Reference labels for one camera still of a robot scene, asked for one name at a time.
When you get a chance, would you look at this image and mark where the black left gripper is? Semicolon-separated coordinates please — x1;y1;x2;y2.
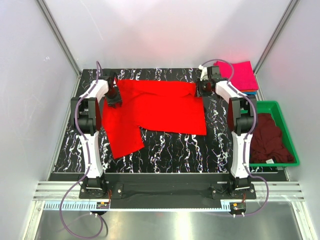
104;86;122;109

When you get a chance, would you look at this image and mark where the red t shirt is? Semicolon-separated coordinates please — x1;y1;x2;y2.
102;79;207;159

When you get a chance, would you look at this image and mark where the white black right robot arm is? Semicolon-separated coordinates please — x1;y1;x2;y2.
196;65;257;199

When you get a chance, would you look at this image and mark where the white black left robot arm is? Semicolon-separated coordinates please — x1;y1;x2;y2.
70;70;122;198

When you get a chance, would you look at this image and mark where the folded pink t shirt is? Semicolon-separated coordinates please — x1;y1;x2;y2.
213;61;259;90

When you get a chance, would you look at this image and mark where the green plastic bin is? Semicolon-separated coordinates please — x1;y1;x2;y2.
249;101;300;167

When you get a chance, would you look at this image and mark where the maroon t shirt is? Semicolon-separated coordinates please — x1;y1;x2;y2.
250;113;295;164

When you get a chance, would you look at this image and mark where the left connector box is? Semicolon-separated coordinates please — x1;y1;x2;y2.
96;201;110;210

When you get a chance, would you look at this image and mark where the connector box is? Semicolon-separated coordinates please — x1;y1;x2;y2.
230;201;247;212
96;201;110;210

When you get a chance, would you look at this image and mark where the right connector box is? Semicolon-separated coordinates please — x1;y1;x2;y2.
230;201;247;212

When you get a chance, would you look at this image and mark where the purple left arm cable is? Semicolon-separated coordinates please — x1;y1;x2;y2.
58;60;110;238

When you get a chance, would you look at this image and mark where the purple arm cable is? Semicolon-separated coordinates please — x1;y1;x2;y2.
58;60;110;238
201;58;270;217

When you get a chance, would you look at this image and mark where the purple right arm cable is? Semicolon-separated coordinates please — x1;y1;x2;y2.
201;58;270;217

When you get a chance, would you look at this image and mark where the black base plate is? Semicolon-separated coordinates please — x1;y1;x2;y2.
78;172;257;210

